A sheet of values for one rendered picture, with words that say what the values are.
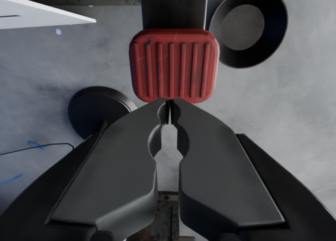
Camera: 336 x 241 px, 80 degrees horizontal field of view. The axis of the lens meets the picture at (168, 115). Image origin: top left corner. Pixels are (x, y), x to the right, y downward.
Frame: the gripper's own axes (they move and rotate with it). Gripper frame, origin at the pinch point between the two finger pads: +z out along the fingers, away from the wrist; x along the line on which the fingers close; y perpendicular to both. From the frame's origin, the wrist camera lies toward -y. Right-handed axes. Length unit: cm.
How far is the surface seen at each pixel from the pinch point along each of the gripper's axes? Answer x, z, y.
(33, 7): -32, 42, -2
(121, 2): -20, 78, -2
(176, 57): 0.4, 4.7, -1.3
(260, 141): 51, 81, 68
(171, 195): 0, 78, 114
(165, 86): -0.5, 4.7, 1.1
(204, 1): 3.0, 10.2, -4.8
